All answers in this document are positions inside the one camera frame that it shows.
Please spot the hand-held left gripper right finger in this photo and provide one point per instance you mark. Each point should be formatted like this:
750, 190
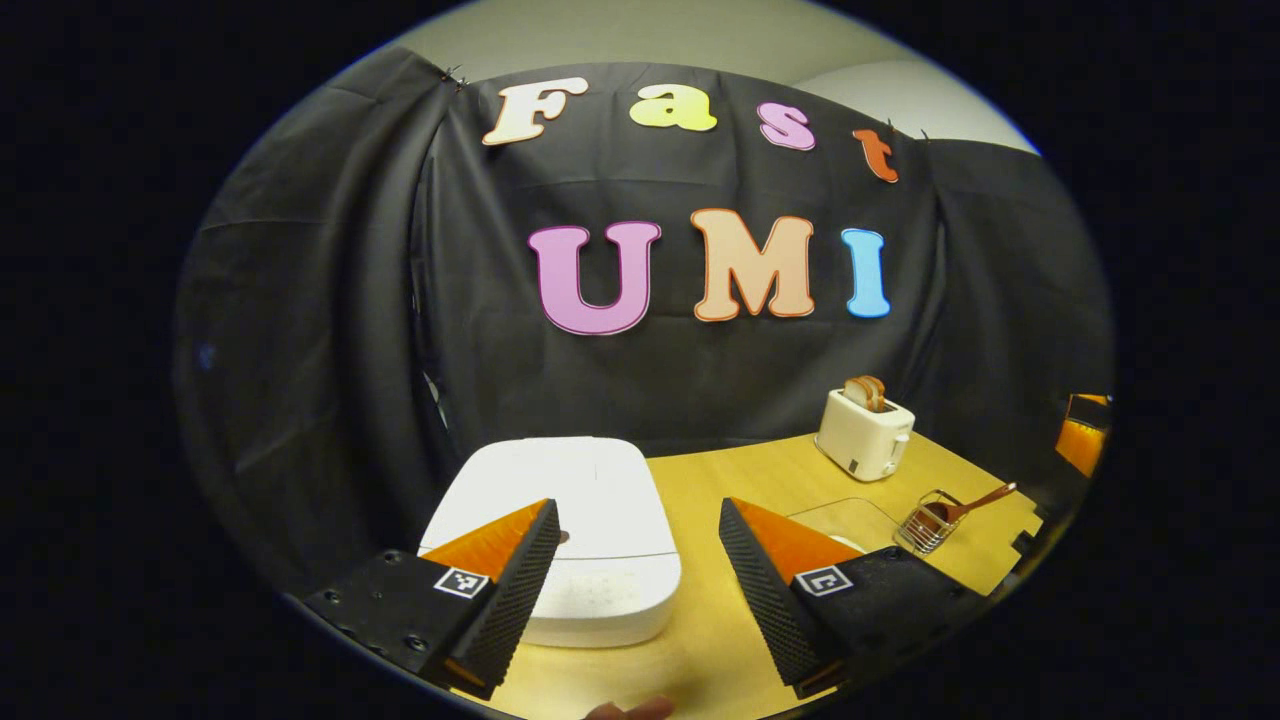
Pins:
768, 600

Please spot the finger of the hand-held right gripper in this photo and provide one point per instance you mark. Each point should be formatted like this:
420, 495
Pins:
1080, 445

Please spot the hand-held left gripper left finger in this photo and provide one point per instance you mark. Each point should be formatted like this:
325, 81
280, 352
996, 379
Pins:
515, 600

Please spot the brown wooden spoon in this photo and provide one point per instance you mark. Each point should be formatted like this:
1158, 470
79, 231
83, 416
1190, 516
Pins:
985, 495

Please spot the white rice cooker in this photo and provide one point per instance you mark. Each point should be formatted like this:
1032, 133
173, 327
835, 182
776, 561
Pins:
600, 500

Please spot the clear glass dish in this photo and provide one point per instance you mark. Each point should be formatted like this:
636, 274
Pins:
850, 515

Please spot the white toaster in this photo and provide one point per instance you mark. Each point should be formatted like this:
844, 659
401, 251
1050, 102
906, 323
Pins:
860, 440

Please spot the black backdrop cloth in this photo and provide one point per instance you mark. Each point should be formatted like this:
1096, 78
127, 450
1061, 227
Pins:
700, 390

